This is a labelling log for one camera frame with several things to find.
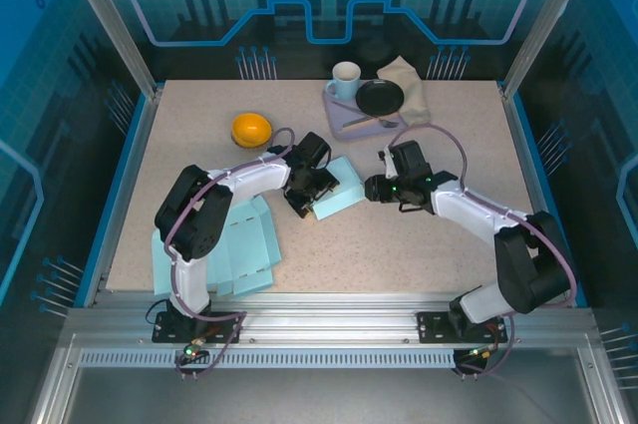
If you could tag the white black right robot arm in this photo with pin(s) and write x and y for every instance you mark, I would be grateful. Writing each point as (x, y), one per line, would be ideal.
(533, 264)

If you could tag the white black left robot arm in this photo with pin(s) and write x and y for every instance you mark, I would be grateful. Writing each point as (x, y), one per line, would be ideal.
(194, 214)

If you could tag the lavender tray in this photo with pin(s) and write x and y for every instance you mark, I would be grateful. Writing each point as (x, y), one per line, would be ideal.
(344, 122)

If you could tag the metal fork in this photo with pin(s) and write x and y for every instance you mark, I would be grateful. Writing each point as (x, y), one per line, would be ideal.
(389, 122)

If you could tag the orange patterned bowl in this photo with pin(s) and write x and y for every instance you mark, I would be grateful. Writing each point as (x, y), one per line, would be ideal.
(249, 128)

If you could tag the light blue mug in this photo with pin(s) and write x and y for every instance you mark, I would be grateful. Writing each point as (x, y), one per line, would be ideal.
(346, 85)

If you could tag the black plate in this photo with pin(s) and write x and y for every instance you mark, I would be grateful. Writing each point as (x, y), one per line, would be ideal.
(379, 97)

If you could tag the beige cloth napkin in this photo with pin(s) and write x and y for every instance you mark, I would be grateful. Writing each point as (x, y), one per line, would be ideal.
(409, 85)

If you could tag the small adapter with green light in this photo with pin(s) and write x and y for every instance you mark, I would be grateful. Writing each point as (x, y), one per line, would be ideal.
(481, 353)
(192, 350)

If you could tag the aluminium side rail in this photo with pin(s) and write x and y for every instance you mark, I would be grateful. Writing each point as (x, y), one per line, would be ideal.
(132, 169)
(519, 125)

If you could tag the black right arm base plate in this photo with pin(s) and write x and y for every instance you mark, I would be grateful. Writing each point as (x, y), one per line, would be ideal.
(431, 326)

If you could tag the aluminium front rail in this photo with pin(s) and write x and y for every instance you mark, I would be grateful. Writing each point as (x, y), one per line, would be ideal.
(329, 314)

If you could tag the aluminium frame post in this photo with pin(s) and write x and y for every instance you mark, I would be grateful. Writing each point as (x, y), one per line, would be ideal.
(547, 20)
(117, 30)

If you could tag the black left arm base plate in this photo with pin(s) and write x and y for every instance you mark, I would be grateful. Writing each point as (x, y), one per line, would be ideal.
(164, 331)

